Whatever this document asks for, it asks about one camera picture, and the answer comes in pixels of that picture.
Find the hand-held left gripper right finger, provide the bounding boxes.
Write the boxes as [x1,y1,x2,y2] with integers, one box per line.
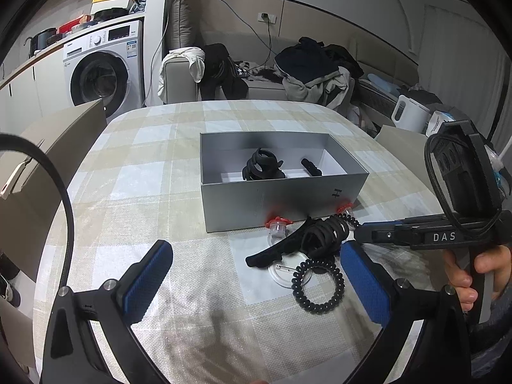
[339,241,476,384]

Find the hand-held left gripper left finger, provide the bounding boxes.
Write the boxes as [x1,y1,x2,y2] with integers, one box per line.
[39,240,174,384]

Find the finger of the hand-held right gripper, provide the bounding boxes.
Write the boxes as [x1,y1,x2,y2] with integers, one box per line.
[354,225,397,246]
[359,219,405,228]

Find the black spiral hair tie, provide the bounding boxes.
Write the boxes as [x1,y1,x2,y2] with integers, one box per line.
[292,258,346,314]
[338,213,361,231]

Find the clear round pin badge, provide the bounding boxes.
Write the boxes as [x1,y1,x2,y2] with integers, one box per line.
[269,263,309,289]

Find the long black hair claw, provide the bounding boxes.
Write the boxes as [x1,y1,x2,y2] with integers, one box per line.
[245,216,349,269]

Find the grey cardboard box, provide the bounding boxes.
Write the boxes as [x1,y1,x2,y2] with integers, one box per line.
[200,131,369,233]

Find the person's right forearm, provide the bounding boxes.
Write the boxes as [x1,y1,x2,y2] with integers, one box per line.
[466,288,512,374]

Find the person's right hand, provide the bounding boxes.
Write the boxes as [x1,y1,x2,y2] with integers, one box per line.
[443,244,512,313]

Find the blue and white packet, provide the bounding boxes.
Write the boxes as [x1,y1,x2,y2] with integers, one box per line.
[426,109,457,137]

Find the beige chair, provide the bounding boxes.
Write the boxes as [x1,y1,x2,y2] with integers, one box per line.
[0,99,108,283]
[374,125,437,187]

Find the white electric kettle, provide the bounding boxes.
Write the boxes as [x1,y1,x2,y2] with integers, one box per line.
[391,95,431,133]

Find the small black hair clip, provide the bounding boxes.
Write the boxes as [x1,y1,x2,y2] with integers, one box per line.
[301,159,323,177]

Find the white curtain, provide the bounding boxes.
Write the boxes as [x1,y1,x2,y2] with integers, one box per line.
[416,3,509,109]

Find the grey and white garment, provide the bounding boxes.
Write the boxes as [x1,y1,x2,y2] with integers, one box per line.
[282,67,357,113]

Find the pile of dark clothes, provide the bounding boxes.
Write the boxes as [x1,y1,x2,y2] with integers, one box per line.
[274,37,365,85]

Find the beige sofa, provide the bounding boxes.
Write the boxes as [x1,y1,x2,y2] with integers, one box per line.
[162,28,417,113]

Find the white washing machine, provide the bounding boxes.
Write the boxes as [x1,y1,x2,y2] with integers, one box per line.
[63,20,146,119]

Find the black garment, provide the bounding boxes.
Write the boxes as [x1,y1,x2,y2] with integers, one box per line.
[200,43,251,101]

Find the white counter cabinet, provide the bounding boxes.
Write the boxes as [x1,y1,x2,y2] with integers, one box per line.
[0,44,75,137]

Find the grey pillow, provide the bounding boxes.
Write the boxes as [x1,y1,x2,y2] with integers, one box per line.
[165,0,193,55]

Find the black cooking pot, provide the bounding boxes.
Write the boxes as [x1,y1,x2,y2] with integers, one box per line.
[26,28,57,59]

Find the red basket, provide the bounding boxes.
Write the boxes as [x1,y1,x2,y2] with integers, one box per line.
[57,19,87,35]

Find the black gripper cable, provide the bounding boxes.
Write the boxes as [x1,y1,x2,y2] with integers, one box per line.
[0,133,76,293]

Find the black power cable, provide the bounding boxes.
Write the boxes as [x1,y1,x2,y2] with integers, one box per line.
[256,20,277,70]

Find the blue cable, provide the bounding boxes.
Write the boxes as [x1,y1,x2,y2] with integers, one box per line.
[199,0,277,51]

